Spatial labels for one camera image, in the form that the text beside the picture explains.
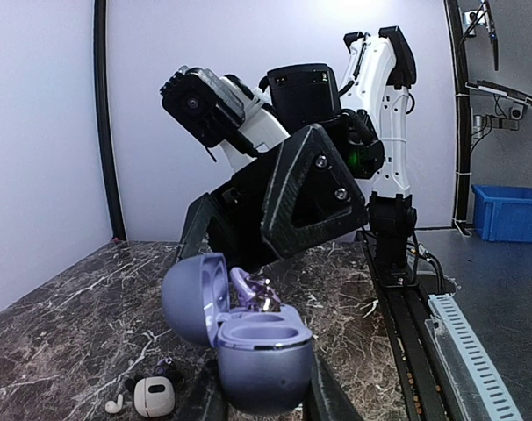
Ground grey slotted cable duct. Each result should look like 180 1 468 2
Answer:
426 294 522 420

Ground blue plastic bin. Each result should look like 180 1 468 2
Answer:
471 184 532 244

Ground black frame post right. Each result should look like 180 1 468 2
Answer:
443 0 472 236

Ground purple earbud charging case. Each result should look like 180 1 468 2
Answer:
161 253 313 416

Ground black earbud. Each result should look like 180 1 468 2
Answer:
153 357 176 379

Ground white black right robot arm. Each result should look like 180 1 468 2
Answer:
162 26 417 287

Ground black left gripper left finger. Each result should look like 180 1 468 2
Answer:
195 358 229 421

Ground black frame post left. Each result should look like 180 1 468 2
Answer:
93 1 127 242

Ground black frame post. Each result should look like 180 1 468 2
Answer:
443 0 472 236
93 1 127 242

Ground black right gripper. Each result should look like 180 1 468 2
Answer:
178 124 369 268

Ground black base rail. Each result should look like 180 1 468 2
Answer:
356 230 465 420

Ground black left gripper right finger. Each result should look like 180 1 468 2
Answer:
307 353 358 421

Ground purple earbud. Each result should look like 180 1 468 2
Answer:
229 267 282 312

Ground white stem earbud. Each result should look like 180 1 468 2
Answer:
104 394 124 414

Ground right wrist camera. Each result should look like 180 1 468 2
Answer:
160 66 256 156

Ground white earbud charging case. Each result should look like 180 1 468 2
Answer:
133 376 176 417

